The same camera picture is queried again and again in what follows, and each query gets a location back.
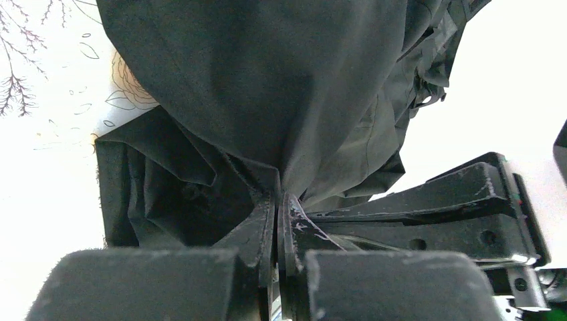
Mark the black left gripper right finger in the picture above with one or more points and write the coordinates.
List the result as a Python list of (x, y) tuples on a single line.
[(320, 280)]

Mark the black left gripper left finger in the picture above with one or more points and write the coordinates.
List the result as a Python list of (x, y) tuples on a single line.
[(231, 280)]

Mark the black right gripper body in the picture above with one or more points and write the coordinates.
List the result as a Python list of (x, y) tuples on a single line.
[(536, 290)]

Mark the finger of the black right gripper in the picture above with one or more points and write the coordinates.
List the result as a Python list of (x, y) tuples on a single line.
[(443, 237), (421, 195)]

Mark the black zip jacket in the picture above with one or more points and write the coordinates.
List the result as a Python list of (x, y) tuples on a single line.
[(311, 98)]

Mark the floral patterned table mat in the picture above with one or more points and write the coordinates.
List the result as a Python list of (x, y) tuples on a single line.
[(63, 85)]

